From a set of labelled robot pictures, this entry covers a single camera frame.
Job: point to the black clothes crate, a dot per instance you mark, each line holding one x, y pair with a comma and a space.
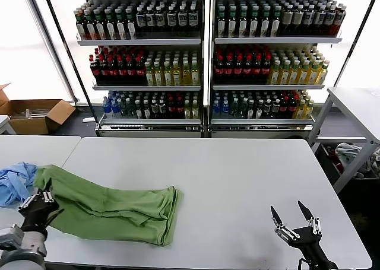
322, 158

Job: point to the small white-capped dark bottle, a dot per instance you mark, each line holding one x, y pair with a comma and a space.
147, 111
260, 110
252, 110
139, 111

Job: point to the white slanted window beam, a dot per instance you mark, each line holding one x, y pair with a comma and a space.
55, 45

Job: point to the small pale yellow bottle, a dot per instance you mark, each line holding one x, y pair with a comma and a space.
301, 110
196, 112
188, 112
310, 110

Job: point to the brown-capped tea bottle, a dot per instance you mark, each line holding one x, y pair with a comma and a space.
80, 27

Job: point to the beige-labelled dark drink bottle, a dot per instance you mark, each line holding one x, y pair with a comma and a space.
287, 18
298, 18

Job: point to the small green soda bottle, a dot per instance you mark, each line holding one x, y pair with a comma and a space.
131, 111
235, 110
243, 110
123, 111

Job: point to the green-capped dark tea bottle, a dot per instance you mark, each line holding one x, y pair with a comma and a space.
120, 27
100, 27
254, 23
90, 27
221, 23
265, 23
276, 23
232, 23
110, 27
243, 23
131, 27

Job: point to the grey side table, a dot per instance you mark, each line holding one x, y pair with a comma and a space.
354, 104

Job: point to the grey beverage shelf rack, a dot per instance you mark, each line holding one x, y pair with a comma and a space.
137, 42
277, 41

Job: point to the yellow juice bottle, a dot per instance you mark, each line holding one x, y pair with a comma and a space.
150, 76
276, 75
323, 75
187, 76
295, 75
305, 75
168, 76
286, 75
314, 75
196, 76
159, 76
178, 76

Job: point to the patterned dark garment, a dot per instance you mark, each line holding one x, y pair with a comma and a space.
376, 161

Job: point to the red garment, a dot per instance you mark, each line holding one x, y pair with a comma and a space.
334, 159

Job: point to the small white floor item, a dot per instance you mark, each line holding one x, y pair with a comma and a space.
89, 120

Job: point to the green polo shirt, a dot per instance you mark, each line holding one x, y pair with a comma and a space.
118, 210

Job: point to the white furniture corner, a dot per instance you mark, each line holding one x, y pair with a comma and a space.
4, 127

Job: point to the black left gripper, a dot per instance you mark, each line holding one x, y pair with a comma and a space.
37, 213

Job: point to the black slanted frame pole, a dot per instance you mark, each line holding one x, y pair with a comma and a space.
357, 38
71, 57

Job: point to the small blue water bottle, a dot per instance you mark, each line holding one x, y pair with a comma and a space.
115, 110
107, 110
217, 110
226, 110

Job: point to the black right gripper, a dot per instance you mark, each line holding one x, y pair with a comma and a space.
307, 240

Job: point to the white-labelled dark drink bottle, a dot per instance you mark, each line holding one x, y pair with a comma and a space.
309, 18
183, 20
141, 20
320, 18
172, 20
193, 20
330, 18
151, 20
162, 20

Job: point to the small red-capped cola bottle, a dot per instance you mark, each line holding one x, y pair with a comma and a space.
293, 110
285, 110
172, 111
180, 111

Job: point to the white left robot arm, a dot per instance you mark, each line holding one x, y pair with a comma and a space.
20, 246

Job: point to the crumpled light blue garment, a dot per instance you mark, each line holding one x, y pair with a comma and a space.
12, 178

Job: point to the open cardboard box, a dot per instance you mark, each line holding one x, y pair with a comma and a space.
58, 113

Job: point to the grey white garment pile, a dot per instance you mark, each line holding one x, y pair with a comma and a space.
348, 152

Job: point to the red drink bottle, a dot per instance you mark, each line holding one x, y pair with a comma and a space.
339, 20

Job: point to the small labelled dark bottle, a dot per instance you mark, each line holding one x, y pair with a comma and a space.
268, 110
163, 111
276, 110
155, 111

